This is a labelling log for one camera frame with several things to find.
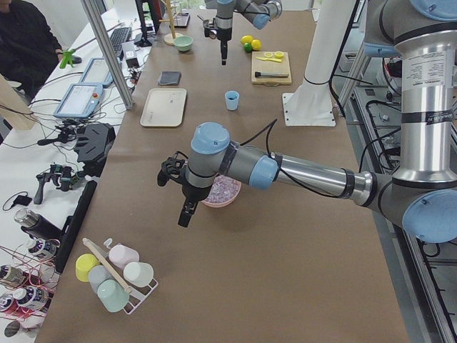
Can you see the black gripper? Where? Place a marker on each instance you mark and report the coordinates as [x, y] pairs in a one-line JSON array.
[[223, 34], [191, 193]]

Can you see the blue plastic cup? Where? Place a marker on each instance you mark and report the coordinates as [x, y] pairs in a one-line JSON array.
[[232, 100]]

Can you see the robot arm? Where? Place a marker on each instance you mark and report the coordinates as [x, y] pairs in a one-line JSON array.
[[420, 196], [259, 13]]

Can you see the pink bowl of ice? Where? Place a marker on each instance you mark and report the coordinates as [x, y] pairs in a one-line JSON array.
[[224, 190]]

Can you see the white plastic cup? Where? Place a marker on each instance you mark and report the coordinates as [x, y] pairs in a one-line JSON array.
[[140, 274]]

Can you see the pink plastic cup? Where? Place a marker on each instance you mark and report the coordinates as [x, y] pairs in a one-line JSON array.
[[120, 255]]

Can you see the grey plastic cup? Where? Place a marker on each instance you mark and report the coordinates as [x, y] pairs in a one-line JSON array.
[[97, 276]]

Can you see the green plastic cup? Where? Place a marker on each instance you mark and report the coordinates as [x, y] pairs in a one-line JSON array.
[[112, 295]]

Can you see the yellow plastic cup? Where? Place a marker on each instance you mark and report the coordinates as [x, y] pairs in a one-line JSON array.
[[84, 264]]

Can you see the green lime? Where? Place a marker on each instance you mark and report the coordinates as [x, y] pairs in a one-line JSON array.
[[247, 47]]

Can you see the yellow lemon upper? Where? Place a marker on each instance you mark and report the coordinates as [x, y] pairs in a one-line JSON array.
[[247, 39]]

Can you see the yellow lemon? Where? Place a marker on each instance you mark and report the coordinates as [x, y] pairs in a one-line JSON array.
[[256, 45], [247, 39]]

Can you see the yellow lemon lower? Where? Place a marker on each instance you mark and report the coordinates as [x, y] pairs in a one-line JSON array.
[[256, 45]]

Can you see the steel muddler black tip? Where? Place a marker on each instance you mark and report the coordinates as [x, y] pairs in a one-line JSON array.
[[259, 74]]

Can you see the green ceramic bowl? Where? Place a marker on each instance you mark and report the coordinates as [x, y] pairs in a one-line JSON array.
[[183, 43]]

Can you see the wooden cutting board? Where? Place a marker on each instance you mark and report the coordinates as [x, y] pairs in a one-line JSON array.
[[269, 66]]

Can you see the yellow plastic knife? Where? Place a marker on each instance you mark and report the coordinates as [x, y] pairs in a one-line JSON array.
[[269, 59]]

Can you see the lemon slice lower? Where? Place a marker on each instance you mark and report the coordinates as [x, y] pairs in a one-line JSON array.
[[278, 54]]

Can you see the wooden stand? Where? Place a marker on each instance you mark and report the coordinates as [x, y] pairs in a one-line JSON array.
[[170, 16]]

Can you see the grey folded cloth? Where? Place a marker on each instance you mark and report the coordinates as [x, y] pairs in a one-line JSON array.
[[169, 78]]

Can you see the cream rabbit tray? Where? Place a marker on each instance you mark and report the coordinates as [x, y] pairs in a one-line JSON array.
[[164, 107]]

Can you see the black keyboard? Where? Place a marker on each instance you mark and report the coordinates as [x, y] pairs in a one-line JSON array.
[[118, 37]]

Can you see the black device on desk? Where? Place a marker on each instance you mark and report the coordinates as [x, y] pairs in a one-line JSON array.
[[92, 146]]

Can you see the teach pendant far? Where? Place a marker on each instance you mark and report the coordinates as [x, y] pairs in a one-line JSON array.
[[97, 72]]

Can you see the teach pendant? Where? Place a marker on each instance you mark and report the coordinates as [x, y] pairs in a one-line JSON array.
[[80, 101], [97, 72]]

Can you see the teach pendant near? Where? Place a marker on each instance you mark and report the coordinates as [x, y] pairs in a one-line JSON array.
[[80, 101]]

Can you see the black steel bottle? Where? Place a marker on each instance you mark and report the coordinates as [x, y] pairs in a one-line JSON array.
[[36, 225]]

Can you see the seated person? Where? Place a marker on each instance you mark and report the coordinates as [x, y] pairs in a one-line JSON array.
[[29, 50]]

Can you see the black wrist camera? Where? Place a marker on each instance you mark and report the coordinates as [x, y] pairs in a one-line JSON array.
[[209, 28], [172, 169]]

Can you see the white wire cup rack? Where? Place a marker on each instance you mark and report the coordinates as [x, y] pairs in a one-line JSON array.
[[139, 294]]

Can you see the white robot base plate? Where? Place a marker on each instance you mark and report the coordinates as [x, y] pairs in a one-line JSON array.
[[308, 109]]

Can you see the wooden rack handle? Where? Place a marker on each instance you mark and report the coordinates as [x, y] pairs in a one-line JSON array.
[[101, 255]]

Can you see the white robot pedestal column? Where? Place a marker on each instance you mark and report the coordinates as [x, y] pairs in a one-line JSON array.
[[334, 21]]

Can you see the aluminium frame post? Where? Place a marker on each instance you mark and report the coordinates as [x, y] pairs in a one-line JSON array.
[[100, 33]]

